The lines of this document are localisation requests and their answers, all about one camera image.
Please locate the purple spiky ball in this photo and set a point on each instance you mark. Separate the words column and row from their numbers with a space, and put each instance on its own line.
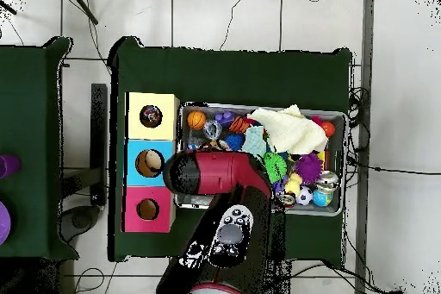
column 309, row 168

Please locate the black tripod leg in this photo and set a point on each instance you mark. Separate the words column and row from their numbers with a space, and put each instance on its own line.
column 82, row 6

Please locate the dark green tablecloth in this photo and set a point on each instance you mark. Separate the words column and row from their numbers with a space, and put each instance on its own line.
column 27, row 101
column 224, row 76

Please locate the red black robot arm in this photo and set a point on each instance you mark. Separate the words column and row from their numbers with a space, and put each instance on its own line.
column 220, row 173

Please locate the metal mesh bin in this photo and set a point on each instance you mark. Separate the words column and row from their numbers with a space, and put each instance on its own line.
column 339, row 204

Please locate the black white soccer ball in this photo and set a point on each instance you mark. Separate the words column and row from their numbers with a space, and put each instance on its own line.
column 304, row 196

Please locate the purple round object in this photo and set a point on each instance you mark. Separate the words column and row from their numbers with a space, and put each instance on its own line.
column 3, row 221

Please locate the orange basketball toy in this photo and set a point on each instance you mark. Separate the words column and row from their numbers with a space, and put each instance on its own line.
column 196, row 120

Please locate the blue spiky ball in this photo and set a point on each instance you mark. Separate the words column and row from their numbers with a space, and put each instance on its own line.
column 235, row 141

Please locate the black stand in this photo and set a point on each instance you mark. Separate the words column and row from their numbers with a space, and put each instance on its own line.
column 99, row 135

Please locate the light blue waffle cloth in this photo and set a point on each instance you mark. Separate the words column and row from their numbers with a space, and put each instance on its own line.
column 254, row 142

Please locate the blue globe ball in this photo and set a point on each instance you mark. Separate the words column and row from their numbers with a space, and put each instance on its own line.
column 321, row 198

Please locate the wooden box with three holes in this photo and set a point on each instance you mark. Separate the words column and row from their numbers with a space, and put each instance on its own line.
column 162, row 128

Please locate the green spiky ball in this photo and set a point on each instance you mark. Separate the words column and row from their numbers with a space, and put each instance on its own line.
column 275, row 167

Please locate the cream waffle cloth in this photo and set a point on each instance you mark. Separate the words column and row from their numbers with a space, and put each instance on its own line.
column 289, row 132

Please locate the orange striped tiger plush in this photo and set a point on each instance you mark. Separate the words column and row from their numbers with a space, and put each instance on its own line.
column 239, row 125

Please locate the yellow duck toy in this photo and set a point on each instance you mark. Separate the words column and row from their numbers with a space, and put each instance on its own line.
column 293, row 184

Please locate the purple cylinder object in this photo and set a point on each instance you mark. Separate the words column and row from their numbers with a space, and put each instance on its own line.
column 8, row 165

